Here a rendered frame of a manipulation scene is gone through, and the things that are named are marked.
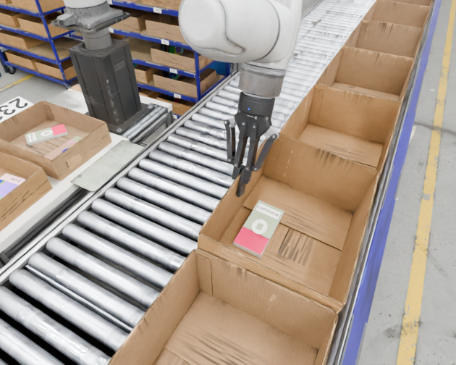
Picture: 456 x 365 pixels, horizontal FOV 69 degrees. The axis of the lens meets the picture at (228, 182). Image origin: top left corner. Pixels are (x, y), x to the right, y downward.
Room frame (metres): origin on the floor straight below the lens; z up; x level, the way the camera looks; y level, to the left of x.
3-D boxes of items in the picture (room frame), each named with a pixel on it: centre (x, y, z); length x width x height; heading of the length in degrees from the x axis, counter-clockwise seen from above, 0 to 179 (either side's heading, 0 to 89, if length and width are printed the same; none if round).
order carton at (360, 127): (0.85, -0.34, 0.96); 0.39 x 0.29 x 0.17; 152
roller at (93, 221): (0.64, 0.29, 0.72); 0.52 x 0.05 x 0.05; 62
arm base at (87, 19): (1.36, 0.54, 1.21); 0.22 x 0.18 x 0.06; 149
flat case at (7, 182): (0.79, 0.78, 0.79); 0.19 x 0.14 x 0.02; 159
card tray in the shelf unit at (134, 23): (2.72, 0.75, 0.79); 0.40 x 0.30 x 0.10; 63
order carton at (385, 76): (1.20, -0.53, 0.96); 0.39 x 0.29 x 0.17; 152
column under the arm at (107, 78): (1.37, 0.53, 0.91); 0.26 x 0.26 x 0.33; 63
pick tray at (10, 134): (1.12, 0.73, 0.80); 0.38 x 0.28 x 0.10; 62
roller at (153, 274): (0.58, 0.32, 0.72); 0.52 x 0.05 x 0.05; 62
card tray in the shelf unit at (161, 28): (2.50, 0.33, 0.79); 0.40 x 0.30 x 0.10; 63
